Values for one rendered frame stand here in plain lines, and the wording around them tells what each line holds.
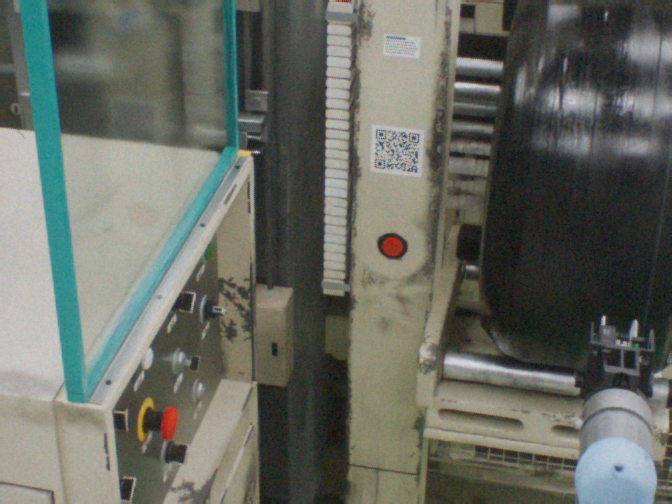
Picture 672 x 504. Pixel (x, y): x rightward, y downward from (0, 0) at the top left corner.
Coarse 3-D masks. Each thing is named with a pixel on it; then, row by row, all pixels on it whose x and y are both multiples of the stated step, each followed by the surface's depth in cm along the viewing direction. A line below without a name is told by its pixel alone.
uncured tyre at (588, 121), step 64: (576, 0) 164; (640, 0) 164; (512, 64) 163; (576, 64) 158; (640, 64) 157; (512, 128) 160; (576, 128) 156; (640, 128) 155; (512, 192) 159; (576, 192) 156; (640, 192) 155; (512, 256) 161; (576, 256) 159; (640, 256) 157; (512, 320) 168; (576, 320) 165; (640, 320) 162
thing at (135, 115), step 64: (64, 0) 106; (128, 0) 121; (192, 0) 141; (64, 64) 108; (128, 64) 123; (192, 64) 144; (64, 128) 110; (128, 128) 126; (192, 128) 147; (64, 192) 110; (128, 192) 128; (192, 192) 150; (64, 256) 113; (128, 256) 130; (64, 320) 117; (128, 320) 131
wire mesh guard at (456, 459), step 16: (448, 176) 226; (448, 192) 227; (448, 224) 231; (480, 224) 230; (432, 448) 259; (464, 464) 259; (480, 464) 258; (496, 464) 258; (512, 464) 258; (560, 464) 255; (560, 480) 256
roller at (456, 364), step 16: (448, 352) 188; (464, 352) 188; (448, 368) 188; (464, 368) 187; (480, 368) 187; (496, 368) 186; (512, 368) 186; (528, 368) 186; (544, 368) 186; (560, 368) 186; (496, 384) 188; (512, 384) 187; (528, 384) 186; (544, 384) 185; (560, 384) 185; (656, 384) 183; (656, 400) 183
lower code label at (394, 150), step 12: (372, 132) 179; (384, 132) 178; (396, 132) 178; (408, 132) 177; (420, 132) 177; (372, 144) 180; (384, 144) 179; (396, 144) 179; (408, 144) 178; (420, 144) 178; (372, 156) 181; (384, 156) 180; (396, 156) 180; (408, 156) 179; (420, 156) 179; (372, 168) 182; (384, 168) 181; (396, 168) 181; (408, 168) 180; (420, 168) 180
